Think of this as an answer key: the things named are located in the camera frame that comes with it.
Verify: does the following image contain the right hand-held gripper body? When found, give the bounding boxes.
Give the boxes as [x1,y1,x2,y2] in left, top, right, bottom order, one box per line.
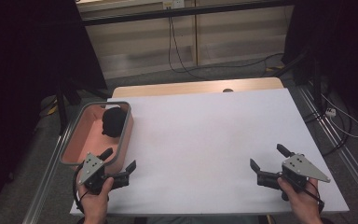
[256,153,332,202]

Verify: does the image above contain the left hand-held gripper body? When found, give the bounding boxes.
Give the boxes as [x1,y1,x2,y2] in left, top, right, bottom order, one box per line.
[77,151,131,196]

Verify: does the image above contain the pink storage basket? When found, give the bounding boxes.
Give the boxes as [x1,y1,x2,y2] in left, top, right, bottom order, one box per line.
[59,101,134,175]

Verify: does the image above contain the black tank top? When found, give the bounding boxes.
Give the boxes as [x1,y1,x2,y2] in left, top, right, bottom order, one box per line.
[101,106,128,138]

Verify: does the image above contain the person's right hand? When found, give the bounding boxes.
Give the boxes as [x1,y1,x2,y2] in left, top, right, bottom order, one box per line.
[277,176,324,224]

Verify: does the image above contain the person's left hand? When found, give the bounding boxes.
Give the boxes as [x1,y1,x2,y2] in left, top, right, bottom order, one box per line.
[78,176,116,224]

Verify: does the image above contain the white table board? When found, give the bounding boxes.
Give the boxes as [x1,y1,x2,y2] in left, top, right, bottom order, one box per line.
[69,88,350,217]

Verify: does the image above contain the black tripod stand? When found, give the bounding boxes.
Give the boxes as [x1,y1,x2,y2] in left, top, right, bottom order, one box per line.
[55,79,110,135]

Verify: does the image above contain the black metal stand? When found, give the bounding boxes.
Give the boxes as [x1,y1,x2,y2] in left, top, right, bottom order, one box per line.
[271,49,324,117]

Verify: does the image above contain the light wooden table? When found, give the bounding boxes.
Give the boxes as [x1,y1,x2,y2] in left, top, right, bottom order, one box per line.
[111,77,284,99]

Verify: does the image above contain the light wooden cabinet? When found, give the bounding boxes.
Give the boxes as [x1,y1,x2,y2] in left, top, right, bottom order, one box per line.
[76,0,295,80]

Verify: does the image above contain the black curtain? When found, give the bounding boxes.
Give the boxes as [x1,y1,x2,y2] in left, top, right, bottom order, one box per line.
[0,0,108,218]
[281,0,358,132]

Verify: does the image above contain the black horizontal bar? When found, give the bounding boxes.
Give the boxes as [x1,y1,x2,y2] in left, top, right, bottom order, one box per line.
[80,0,295,27]

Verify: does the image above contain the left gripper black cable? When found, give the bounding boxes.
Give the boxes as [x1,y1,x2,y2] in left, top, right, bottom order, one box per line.
[72,161,90,215]

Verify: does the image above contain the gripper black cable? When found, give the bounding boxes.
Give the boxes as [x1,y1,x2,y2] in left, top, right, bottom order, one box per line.
[72,161,90,215]
[283,175,326,216]

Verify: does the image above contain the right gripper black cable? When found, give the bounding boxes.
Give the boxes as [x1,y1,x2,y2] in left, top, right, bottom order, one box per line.
[283,175,326,216]

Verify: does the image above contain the aluminium floor rail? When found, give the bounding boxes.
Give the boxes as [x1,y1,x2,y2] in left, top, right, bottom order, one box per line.
[296,83,358,204]
[21,119,80,224]

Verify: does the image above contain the black floor cables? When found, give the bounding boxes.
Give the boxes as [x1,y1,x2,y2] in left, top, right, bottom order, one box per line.
[302,105,353,157]

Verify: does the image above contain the black hanging cable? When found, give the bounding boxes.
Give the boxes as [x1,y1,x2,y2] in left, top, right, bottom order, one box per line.
[167,17,285,80]

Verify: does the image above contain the white wall socket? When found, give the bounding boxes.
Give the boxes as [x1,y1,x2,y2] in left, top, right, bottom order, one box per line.
[162,0,186,9]

